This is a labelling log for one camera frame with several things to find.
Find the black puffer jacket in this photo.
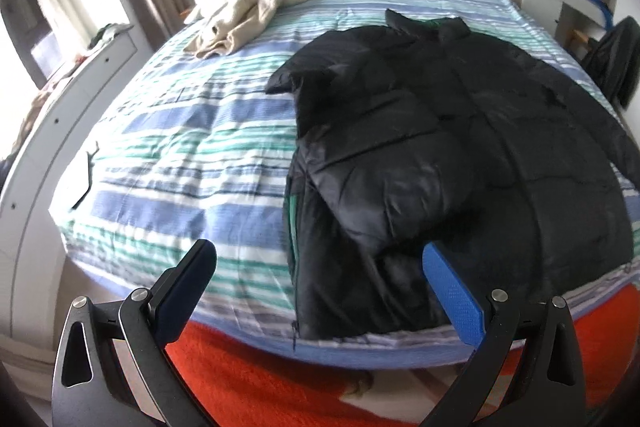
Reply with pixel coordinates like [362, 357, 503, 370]
[266, 11, 639, 340]

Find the striped blue green bedspread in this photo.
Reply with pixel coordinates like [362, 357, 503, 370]
[55, 0, 599, 369]

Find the black jacket on chair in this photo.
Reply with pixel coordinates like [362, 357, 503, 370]
[580, 16, 640, 109]

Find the beige crumpled garment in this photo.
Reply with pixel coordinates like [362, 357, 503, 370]
[183, 0, 308, 58]

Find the blue cloth on desk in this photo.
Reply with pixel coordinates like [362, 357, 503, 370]
[589, 0, 614, 31]

